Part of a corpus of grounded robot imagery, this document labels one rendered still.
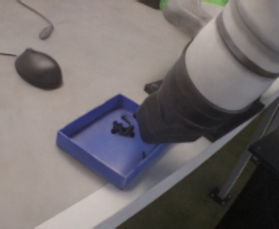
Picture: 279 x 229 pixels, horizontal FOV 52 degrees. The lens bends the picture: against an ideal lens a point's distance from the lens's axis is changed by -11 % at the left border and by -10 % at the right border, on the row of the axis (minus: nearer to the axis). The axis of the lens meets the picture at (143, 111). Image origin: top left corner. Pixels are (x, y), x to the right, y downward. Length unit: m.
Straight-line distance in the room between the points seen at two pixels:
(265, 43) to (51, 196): 0.24
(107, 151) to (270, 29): 0.25
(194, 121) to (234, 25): 0.10
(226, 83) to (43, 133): 0.24
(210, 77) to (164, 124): 0.09
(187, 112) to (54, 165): 0.16
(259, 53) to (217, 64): 0.04
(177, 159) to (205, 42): 0.20
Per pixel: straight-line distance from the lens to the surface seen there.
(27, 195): 0.32
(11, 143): 0.38
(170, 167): 0.39
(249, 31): 0.21
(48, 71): 0.47
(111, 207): 0.33
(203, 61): 0.24
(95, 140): 0.39
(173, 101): 0.28
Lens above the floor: 1.17
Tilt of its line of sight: 33 degrees down
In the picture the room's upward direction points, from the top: 17 degrees clockwise
